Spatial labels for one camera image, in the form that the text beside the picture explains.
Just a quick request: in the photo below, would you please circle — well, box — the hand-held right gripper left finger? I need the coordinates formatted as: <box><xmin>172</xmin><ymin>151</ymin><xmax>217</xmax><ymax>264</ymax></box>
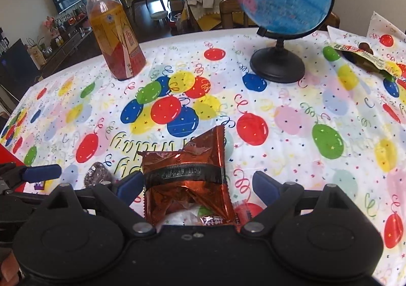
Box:
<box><xmin>47</xmin><ymin>170</ymin><xmax>157</xmax><ymax>236</ymax></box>

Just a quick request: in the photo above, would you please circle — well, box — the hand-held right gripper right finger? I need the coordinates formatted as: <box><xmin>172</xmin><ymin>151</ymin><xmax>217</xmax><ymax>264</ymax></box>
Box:
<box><xmin>239</xmin><ymin>170</ymin><xmax>352</xmax><ymax>237</ymax></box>

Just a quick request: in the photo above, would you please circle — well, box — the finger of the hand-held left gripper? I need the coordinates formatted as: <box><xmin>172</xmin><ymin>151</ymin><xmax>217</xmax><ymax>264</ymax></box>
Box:
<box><xmin>0</xmin><ymin>162</ymin><xmax>62</xmax><ymax>193</ymax></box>

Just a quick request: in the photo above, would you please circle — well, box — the brown foil snack packet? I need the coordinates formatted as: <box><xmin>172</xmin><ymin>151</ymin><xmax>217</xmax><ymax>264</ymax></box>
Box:
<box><xmin>140</xmin><ymin>125</ymin><xmax>236</xmax><ymax>231</ymax></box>

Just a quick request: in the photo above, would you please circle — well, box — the round brown wrapped cake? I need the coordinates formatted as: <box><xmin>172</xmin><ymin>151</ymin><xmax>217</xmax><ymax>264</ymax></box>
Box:
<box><xmin>84</xmin><ymin>162</ymin><xmax>113</xmax><ymax>186</ymax></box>

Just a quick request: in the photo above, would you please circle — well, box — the balloon print tablecloth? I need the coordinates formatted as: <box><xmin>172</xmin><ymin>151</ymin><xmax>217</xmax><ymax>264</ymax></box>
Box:
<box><xmin>0</xmin><ymin>11</ymin><xmax>406</xmax><ymax>286</ymax></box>

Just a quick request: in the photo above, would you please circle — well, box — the small clear wrapped candy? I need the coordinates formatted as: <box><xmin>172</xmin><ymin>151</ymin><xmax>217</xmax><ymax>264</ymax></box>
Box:
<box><xmin>163</xmin><ymin>205</ymin><xmax>224</xmax><ymax>227</ymax></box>

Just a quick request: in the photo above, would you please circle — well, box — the paper bag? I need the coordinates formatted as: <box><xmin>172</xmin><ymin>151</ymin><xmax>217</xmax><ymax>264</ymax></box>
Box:
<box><xmin>27</xmin><ymin>45</ymin><xmax>45</xmax><ymax>66</ymax></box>

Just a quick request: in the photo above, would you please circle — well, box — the low television cabinet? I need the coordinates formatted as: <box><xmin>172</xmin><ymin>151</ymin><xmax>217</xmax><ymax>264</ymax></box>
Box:
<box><xmin>19</xmin><ymin>18</ymin><xmax>96</xmax><ymax>79</ymax></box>

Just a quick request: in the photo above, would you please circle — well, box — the orange tea bottle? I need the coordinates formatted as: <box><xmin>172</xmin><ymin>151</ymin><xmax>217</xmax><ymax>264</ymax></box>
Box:
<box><xmin>85</xmin><ymin>0</ymin><xmax>146</xmax><ymax>81</ymax></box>

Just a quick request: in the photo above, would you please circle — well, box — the opened dark snack packet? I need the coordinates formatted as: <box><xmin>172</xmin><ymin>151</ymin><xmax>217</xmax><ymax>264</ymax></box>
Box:
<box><xmin>330</xmin><ymin>42</ymin><xmax>406</xmax><ymax>79</ymax></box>

